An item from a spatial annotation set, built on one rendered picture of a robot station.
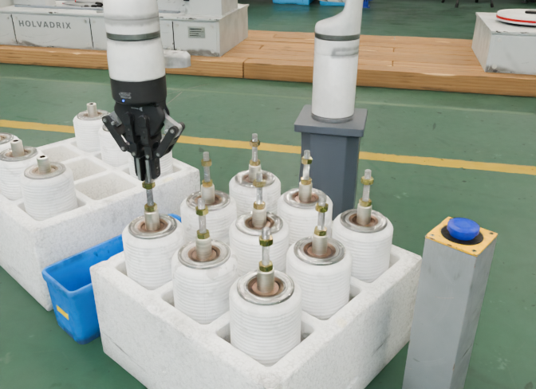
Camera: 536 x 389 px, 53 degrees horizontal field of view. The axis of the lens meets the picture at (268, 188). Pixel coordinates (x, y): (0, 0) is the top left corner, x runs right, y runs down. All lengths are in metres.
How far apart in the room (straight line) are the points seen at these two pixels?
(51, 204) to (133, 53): 0.45
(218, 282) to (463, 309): 0.33
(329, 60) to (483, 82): 1.56
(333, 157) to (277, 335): 0.55
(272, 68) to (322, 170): 1.51
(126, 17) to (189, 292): 0.37
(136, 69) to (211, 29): 2.04
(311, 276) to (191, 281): 0.17
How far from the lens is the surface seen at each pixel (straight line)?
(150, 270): 0.85
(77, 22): 3.07
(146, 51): 0.74
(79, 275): 1.10
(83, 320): 1.03
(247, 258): 0.84
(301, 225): 0.91
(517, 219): 1.53
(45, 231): 1.07
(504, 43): 2.67
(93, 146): 1.39
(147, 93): 0.75
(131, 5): 0.73
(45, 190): 1.08
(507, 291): 1.24
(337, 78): 1.13
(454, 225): 0.74
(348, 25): 1.11
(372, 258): 0.87
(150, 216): 0.85
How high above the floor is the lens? 0.68
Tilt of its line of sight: 26 degrees down
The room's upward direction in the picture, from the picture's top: straight up
